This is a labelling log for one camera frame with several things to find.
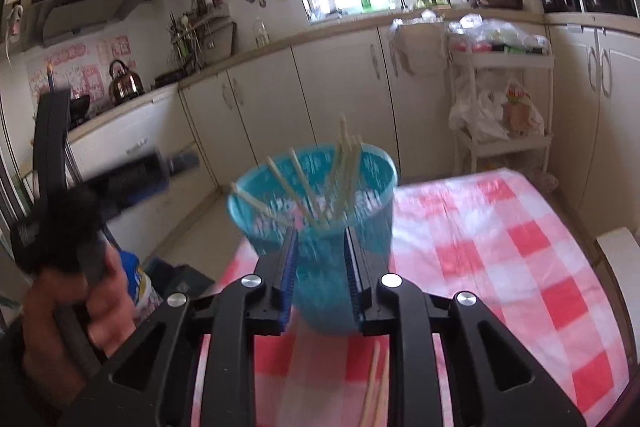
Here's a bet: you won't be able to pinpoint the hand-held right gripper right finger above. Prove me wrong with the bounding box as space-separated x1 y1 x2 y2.
344 226 587 427

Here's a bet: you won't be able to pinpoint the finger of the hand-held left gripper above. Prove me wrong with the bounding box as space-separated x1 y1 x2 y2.
102 149 202 190
95 182 171 220

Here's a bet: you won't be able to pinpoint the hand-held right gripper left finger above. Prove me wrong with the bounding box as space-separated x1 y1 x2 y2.
65 226 300 427

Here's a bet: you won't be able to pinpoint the teal cutout flower bucket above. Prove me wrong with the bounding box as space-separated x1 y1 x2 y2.
227 143 400 335

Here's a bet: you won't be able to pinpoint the light bamboo chopstick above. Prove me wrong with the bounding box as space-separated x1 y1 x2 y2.
359 341 382 427
372 349 392 427

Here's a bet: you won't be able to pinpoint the bundle of wooden chopsticks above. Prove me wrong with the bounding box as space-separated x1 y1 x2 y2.
231 114 366 229

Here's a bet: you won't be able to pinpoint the person's left hand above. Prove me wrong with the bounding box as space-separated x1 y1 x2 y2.
21 251 137 391

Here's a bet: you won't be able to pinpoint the cream base cabinet row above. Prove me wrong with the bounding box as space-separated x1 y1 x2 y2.
65 83 222 230
179 24 453 194
545 14 640 233

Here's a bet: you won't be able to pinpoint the black wok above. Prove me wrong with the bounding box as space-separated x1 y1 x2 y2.
67 93 94 128

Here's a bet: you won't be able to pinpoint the blue yellow packet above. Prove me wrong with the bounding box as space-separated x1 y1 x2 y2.
120 251 162 323

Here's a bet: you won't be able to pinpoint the stainless steel kettle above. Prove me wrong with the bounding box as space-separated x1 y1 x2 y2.
107 59 147 106

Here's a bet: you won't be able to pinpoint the red white checkered tablecloth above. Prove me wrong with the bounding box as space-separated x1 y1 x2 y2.
190 169 638 427

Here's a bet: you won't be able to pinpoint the clear plastic bottle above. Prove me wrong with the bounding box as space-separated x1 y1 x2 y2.
252 18 271 49

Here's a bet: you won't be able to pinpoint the grey range hood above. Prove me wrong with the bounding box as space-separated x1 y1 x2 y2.
30 0 168 48

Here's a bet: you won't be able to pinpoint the white crumpled plastic bag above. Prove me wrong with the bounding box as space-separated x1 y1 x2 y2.
448 86 507 141

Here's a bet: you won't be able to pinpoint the red print plastic bag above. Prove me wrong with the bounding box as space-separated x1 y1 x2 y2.
502 79 547 138

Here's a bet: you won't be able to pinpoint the white kitchen trolley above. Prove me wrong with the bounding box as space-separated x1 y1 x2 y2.
445 34 556 182

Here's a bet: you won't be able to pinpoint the clear plastic bags heap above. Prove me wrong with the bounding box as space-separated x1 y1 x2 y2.
447 13 552 55

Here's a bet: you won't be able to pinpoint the pink wall stickers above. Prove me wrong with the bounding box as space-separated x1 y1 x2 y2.
27 34 132 108

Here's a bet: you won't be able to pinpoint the wall dish rack with utensils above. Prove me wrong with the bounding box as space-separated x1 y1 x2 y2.
169 0 237 74

